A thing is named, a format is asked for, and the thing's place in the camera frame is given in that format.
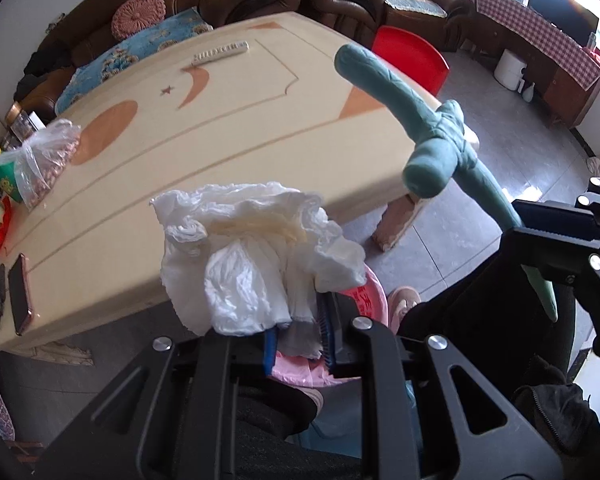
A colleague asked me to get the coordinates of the red checkered cloth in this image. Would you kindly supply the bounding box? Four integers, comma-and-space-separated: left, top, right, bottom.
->
475, 0, 600, 92

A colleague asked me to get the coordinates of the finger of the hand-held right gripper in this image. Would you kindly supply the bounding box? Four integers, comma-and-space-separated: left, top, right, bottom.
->
510, 199, 599, 242
500, 229, 600, 287

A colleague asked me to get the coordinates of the light blue plastic stool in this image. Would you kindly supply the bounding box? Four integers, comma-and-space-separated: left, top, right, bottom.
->
295, 380, 426, 461

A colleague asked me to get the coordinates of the person's dark zip jacket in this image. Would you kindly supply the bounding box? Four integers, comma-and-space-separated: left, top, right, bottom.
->
512, 385, 600, 456

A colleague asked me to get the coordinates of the black flat screen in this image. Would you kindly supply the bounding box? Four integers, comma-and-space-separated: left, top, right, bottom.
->
527, 0, 600, 50

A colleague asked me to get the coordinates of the pink plastic bin bag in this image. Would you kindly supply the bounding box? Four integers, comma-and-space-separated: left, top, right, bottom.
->
270, 265, 387, 388

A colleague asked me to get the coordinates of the beige coffee table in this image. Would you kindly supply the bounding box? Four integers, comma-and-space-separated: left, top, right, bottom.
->
0, 9, 481, 366

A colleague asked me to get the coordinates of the white round appliance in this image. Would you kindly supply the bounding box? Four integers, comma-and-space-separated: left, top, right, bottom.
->
495, 49, 526, 93

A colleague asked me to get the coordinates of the black clothing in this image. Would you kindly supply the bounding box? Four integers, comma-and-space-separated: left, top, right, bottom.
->
15, 47, 76, 106

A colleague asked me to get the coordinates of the teal knotted cloth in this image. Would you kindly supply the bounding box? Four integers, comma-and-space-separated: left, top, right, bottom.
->
334, 42, 560, 323

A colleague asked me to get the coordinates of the brown wooden cabinet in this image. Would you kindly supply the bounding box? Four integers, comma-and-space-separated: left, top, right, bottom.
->
460, 0, 600, 131

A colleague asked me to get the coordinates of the glass jar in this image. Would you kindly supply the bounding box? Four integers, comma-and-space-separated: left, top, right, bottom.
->
2, 101, 46, 141

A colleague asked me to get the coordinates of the pink shoe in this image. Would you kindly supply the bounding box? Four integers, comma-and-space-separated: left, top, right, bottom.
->
387, 286, 422, 333

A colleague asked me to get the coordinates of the white tissue paper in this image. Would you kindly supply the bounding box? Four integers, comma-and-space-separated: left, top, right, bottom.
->
150, 181, 367, 337

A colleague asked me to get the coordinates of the white remote control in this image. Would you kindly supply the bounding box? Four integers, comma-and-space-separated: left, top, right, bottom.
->
192, 40, 251, 67

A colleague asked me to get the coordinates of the red plastic stool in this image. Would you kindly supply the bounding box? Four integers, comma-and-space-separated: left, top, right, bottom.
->
372, 26, 451, 97

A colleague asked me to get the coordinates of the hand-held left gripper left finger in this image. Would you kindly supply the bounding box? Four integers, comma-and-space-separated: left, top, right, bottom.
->
32, 327, 281, 480

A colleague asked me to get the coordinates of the blue floral cushion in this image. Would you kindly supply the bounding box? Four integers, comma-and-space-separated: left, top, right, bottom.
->
55, 7, 216, 116

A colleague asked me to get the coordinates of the teal seat cover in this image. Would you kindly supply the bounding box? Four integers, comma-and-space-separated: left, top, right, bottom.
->
381, 0, 449, 20

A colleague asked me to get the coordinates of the clear plastic bag of nuts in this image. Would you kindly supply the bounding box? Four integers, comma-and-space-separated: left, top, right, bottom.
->
0, 119, 83, 209

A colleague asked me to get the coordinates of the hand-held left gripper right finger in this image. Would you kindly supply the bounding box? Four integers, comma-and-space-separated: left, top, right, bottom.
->
316, 290, 566, 480

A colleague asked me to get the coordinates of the pink case smartphone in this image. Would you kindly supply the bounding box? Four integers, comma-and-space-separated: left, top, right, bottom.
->
7, 254, 36, 337

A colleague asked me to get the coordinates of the pink round cushion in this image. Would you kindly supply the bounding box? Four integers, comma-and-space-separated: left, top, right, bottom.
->
111, 0, 167, 41

